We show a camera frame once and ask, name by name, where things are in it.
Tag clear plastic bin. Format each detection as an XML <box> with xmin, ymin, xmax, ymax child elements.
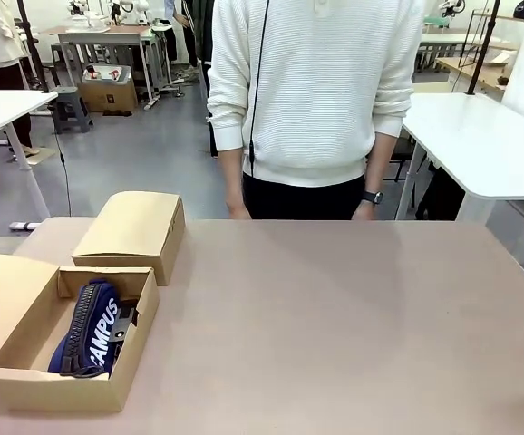
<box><xmin>81</xmin><ymin>64</ymin><xmax>133</xmax><ymax>86</ymax></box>

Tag person's left hand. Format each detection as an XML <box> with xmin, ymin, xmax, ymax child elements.
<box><xmin>350</xmin><ymin>201</ymin><xmax>377</xmax><ymax>222</ymax></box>

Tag grey plastic stool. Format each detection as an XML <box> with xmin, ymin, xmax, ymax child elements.
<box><xmin>50</xmin><ymin>86</ymin><xmax>95</xmax><ymax>135</ymax></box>

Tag thin black hanging cable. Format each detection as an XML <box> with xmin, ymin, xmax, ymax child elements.
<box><xmin>249</xmin><ymin>0</ymin><xmax>271</xmax><ymax>176</ymax></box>

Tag white knitted sweater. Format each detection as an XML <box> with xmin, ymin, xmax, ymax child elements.
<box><xmin>206</xmin><ymin>0</ymin><xmax>427</xmax><ymax>189</ymax></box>

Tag black tripod pole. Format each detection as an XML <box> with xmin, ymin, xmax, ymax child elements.
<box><xmin>465</xmin><ymin>0</ymin><xmax>502</xmax><ymax>96</ymax></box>
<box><xmin>15</xmin><ymin>0</ymin><xmax>53</xmax><ymax>94</ymax></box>

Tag person's left forearm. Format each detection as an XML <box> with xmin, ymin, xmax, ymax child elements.
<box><xmin>363</xmin><ymin>132</ymin><xmax>395</xmax><ymax>194</ymax></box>

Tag light wood table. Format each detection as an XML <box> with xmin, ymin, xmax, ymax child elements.
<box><xmin>433</xmin><ymin>55</ymin><xmax>513</xmax><ymax>94</ymax></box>

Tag black floor cable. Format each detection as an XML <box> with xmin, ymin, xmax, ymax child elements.
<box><xmin>52</xmin><ymin>129</ymin><xmax>73</xmax><ymax>217</ymax></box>

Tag wood-topped grey frame table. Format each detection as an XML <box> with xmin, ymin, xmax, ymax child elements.
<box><xmin>39</xmin><ymin>24</ymin><xmax>186</xmax><ymax>111</ymax></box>

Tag large cardboard box with lid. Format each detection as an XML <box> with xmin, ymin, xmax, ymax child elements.
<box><xmin>0</xmin><ymin>251</ymin><xmax>161</xmax><ymax>415</ymax></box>

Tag person's right hand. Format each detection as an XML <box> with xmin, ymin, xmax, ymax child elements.
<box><xmin>224</xmin><ymin>197</ymin><xmax>253</xmax><ymax>221</ymax></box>

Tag brown cardboard floor box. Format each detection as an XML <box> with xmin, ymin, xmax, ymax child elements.
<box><xmin>79</xmin><ymin>74</ymin><xmax>139</xmax><ymax>114</ymax></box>

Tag small cardboard box with lid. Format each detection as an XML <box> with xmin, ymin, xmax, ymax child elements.
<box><xmin>71</xmin><ymin>190</ymin><xmax>187</xmax><ymax>287</ymax></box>

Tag person in dark tracksuit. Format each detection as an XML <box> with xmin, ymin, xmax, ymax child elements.
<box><xmin>173</xmin><ymin>0</ymin><xmax>216</xmax><ymax>69</ymax></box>

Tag black trousers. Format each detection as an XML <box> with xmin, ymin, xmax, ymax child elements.
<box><xmin>241</xmin><ymin>171</ymin><xmax>368</xmax><ymax>222</ymax></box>

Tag black chair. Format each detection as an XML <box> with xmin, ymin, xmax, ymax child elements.
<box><xmin>389</xmin><ymin>136</ymin><xmax>422</xmax><ymax>183</ymax></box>

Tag person's right forearm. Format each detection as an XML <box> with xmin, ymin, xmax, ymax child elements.
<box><xmin>220</xmin><ymin>146</ymin><xmax>250</xmax><ymax>204</ymax></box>

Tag blue Campus pencil case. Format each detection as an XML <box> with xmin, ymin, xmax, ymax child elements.
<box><xmin>46</xmin><ymin>276</ymin><xmax>122</xmax><ymax>380</ymax></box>

